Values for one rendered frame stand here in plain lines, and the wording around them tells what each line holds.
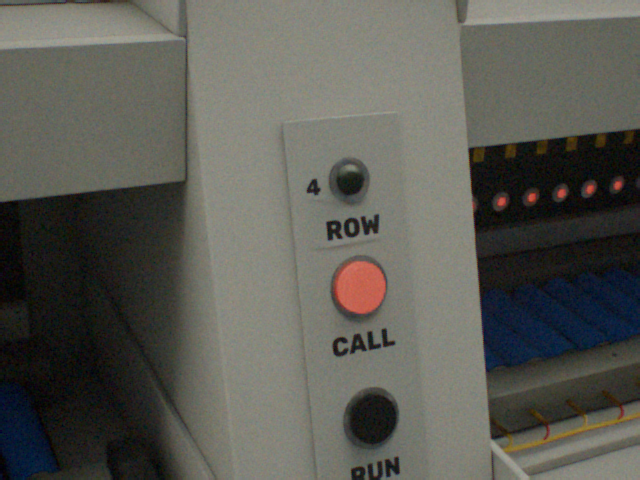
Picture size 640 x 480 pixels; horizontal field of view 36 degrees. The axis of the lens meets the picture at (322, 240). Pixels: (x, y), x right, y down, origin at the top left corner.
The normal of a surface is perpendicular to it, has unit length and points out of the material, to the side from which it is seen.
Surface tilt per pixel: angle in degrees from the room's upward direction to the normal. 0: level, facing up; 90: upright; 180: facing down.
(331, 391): 90
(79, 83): 110
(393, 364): 90
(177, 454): 90
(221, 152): 90
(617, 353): 20
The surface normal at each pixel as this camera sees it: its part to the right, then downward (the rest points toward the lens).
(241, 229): 0.43, 0.07
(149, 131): 0.44, 0.40
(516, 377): 0.06, -0.91
